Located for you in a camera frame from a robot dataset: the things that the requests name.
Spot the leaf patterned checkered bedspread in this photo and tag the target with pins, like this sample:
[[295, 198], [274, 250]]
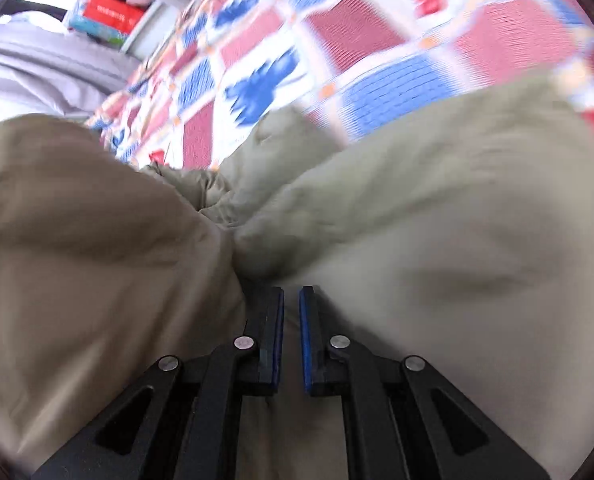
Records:
[[351, 65]]

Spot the beige puffer jacket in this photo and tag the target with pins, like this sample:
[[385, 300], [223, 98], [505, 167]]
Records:
[[463, 232]]

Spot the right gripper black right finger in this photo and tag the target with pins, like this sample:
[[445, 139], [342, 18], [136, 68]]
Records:
[[402, 419]]

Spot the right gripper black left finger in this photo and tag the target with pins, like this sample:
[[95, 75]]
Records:
[[180, 419]]

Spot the grey curtain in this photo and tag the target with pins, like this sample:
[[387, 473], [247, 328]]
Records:
[[67, 74]]

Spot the red box on windowsill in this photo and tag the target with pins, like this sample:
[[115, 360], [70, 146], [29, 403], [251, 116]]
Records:
[[114, 13]]

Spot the teal box on windowsill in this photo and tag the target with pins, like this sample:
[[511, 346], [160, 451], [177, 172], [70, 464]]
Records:
[[97, 30]]

